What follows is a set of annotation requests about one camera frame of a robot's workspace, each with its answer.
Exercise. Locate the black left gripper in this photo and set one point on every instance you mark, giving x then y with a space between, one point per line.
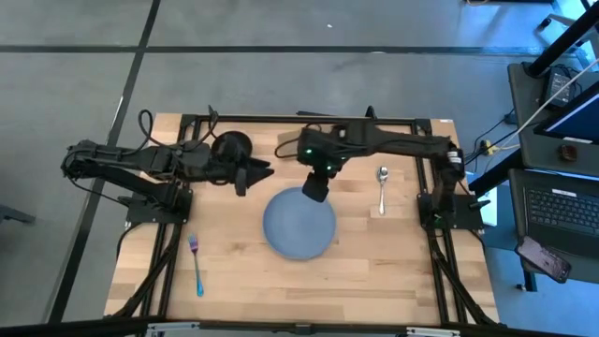
224 171

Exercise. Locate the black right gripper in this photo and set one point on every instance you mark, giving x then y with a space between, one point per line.
317 187

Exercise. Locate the black bowl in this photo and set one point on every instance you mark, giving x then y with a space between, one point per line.
231 142

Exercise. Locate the blue round plate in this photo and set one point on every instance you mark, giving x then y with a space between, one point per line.
295 224

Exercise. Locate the silver metal spoon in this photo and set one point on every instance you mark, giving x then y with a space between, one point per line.
382 187

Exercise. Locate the iridescent blue purple fork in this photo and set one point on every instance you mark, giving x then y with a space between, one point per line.
196 262

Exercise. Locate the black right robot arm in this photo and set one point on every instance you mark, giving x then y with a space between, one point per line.
398 140

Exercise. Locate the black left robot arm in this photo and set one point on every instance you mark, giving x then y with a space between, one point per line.
140 161

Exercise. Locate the folded tan cloth napkin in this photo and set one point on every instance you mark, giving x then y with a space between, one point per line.
287 138

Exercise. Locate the yellow plug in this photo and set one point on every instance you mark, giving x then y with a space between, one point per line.
490 148

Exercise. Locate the black side table leg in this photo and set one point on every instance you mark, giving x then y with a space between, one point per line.
496 173

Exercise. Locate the grey side table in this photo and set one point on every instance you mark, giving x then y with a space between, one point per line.
524 121

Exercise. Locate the smartphone with lit screen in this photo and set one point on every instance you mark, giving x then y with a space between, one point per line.
543 259

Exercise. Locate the black laptop computer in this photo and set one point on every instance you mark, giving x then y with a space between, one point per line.
557 215

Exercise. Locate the black bottom crossbar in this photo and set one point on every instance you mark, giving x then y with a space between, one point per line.
70 327

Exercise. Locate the dark grey furniture foot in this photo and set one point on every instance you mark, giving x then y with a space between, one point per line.
14 214

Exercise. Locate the round red button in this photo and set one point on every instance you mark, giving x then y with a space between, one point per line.
567 152

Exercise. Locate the black power adapter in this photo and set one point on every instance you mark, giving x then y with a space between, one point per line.
558 86

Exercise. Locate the black framed monitor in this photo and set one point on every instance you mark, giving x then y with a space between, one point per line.
575 119

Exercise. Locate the black slanted pole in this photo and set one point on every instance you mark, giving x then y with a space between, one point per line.
561 42

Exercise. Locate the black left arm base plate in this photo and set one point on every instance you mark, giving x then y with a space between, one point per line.
154 213

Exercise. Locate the black aluminium table frame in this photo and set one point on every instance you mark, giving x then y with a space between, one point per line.
421 262

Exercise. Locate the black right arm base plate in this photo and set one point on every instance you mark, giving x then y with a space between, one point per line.
468 213

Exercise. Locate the silver metal bracket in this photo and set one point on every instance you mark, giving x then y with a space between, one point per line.
433 332
170 326

